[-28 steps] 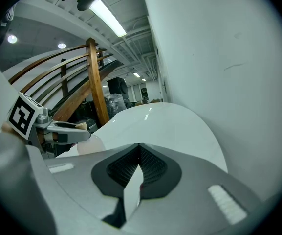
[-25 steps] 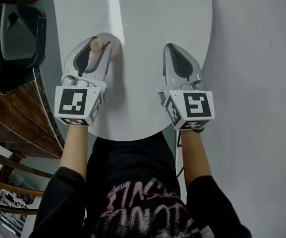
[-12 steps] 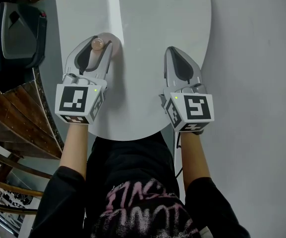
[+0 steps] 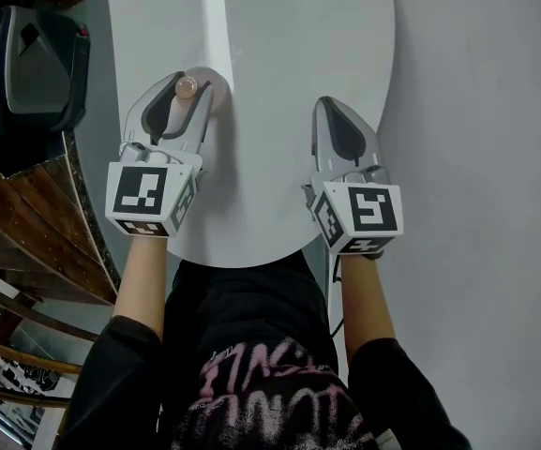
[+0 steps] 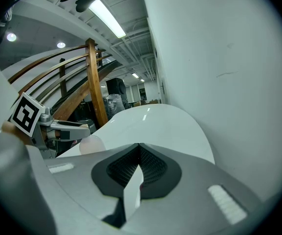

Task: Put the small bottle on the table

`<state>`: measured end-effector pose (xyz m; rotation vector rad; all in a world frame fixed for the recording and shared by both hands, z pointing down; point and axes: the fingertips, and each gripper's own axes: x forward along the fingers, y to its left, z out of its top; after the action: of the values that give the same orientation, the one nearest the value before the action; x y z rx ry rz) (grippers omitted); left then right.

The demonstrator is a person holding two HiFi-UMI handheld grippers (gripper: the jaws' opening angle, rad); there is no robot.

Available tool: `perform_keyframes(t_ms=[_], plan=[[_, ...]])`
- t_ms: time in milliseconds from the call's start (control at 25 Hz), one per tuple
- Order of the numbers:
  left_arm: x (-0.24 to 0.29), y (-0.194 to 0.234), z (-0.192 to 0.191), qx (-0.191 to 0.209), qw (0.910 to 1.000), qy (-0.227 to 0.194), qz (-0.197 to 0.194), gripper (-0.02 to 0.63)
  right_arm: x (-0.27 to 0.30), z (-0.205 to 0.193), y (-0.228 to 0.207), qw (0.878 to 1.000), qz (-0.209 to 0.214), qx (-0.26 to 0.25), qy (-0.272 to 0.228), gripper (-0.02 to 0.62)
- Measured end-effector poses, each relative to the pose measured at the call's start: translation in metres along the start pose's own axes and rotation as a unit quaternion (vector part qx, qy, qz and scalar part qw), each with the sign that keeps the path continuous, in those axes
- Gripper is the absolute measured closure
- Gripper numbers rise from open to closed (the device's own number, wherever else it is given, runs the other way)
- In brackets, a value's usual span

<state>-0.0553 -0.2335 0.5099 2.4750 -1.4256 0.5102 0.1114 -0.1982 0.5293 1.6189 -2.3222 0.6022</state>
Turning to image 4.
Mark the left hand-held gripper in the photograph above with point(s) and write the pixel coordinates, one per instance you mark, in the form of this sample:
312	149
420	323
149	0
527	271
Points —
141	195

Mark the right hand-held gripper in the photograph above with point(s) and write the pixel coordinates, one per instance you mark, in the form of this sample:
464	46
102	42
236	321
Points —
373	211

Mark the small pink round object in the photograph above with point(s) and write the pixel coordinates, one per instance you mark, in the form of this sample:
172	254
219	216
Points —
185	87

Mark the person's left forearm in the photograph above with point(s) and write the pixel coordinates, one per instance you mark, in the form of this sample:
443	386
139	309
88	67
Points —
141	289

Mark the person's right forearm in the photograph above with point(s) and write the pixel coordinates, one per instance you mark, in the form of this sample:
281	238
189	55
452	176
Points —
366	303

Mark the white kidney-shaped table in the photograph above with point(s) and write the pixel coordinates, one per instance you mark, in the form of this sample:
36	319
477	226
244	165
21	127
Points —
289	54

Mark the black grey machine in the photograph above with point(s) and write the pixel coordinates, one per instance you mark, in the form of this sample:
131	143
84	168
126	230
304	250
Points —
35	73

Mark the black printed sweatshirt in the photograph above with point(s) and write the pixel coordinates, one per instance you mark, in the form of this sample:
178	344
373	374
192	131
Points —
260	392

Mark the black white printed poster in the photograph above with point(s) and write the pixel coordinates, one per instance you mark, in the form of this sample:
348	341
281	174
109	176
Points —
21	378

